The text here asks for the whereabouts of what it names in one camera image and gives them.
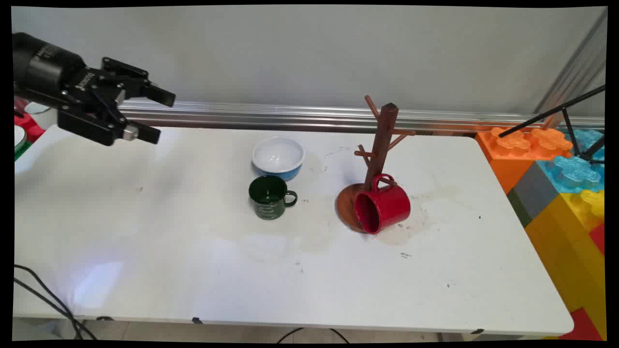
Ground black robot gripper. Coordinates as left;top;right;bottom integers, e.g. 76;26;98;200
12;31;176;147

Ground red ceramic mug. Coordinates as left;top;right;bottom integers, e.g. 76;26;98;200
354;173;412;235

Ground white cup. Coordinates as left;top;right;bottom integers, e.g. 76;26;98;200
24;101;59;130

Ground red plastic container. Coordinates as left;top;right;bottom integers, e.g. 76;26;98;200
14;97;45;144

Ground white bowl blue outside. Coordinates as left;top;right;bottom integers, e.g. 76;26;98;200
251;136;306;182

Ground dark green enamel mug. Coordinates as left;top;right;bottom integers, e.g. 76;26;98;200
248;175;298;221

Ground brown wooden mug tree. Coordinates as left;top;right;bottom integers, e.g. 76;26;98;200
336;95;416;234

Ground orange large toy block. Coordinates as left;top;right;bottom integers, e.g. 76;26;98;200
475;126;574;195

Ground green large toy block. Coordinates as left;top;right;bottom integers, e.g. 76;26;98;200
506;189;533;229

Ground grey blue large toy block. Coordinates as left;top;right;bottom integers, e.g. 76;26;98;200
512;155;606;222

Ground black tripod stand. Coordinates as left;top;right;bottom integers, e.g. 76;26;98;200
498;84;606;166

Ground blue translucent toy block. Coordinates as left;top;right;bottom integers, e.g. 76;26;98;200
561;128;606;162

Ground red large toy block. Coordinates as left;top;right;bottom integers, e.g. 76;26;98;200
588;221;607;256
560;306;605;342

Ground long horizontal aluminium rail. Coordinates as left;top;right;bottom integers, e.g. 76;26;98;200
118;99;605;135

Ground black cable with connector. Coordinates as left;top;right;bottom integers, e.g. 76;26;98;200
13;263;98;340

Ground thin black cable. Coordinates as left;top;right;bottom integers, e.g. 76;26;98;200
13;278;82;340

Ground black cable under table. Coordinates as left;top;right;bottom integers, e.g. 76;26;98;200
277;327;350;344

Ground slanted aluminium frame profile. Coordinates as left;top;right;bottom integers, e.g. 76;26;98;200
534;10;608;116

